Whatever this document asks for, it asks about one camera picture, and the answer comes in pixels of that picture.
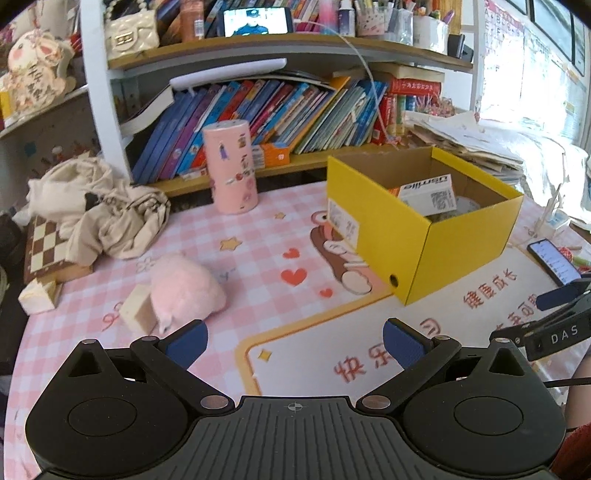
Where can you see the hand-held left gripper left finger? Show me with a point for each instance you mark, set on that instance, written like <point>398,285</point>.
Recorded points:
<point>187,345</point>

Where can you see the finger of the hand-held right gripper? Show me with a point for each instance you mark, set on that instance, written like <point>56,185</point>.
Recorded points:
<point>531,328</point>
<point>561,294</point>

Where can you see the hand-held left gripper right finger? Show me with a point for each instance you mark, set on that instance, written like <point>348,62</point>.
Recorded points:
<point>401,345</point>

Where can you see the yellow cardboard box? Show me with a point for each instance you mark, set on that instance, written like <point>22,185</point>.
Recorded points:
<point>461,249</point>

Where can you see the white printed box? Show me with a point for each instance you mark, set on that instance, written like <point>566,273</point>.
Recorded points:
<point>427,191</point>

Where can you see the person's right forearm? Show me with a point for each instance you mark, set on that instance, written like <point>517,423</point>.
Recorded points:
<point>579,397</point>

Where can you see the black smartphone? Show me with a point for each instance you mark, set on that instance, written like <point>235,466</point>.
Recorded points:
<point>551,261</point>

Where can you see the pink fluffy plush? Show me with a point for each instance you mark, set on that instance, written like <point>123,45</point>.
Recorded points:
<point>184,288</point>

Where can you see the beige wooden block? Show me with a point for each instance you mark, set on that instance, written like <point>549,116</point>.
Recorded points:
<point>39,296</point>
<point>138,309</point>

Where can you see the white plastic stand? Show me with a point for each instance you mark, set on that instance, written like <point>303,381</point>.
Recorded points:
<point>551,225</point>

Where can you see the beige cloth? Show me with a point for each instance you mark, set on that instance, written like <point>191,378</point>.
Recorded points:
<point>115,217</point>

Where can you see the orange packet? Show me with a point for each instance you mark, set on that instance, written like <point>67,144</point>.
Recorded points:
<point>395,190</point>

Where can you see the brown checkered chessboard box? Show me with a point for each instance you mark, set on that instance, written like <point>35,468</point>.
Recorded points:
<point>44,249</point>

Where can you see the pink printed paper tube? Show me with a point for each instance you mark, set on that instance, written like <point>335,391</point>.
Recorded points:
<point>231,170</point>

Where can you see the stack of papers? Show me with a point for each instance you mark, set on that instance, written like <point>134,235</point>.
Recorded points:
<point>471,134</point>

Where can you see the wooden bookshelf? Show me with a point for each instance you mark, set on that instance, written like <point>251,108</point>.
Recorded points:
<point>304,162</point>

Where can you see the orange white carton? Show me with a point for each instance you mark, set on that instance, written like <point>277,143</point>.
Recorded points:
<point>277,154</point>

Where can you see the red dictionary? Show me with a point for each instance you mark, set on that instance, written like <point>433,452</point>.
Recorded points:
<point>397,106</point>

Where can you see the row of books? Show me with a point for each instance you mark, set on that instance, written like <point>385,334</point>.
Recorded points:
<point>277,110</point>

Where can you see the black small box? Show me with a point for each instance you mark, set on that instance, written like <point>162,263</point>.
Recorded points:
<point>459,47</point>

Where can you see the white flat device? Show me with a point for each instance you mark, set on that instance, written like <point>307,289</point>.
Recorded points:
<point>226,74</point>

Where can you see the white pen holder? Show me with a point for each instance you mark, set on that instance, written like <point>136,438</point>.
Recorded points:
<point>431,33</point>

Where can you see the white quilted handbag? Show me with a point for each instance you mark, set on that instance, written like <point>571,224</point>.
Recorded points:
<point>131,30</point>

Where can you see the rabbit plush toy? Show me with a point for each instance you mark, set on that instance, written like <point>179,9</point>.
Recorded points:
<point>34,60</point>

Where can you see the pink pen holder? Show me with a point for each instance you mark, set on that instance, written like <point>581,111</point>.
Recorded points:
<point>371,21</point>

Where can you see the phone showing video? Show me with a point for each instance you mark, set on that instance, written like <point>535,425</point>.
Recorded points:
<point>256,21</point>

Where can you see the wall chart poster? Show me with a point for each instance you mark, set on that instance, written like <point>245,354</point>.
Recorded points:
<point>545,60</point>

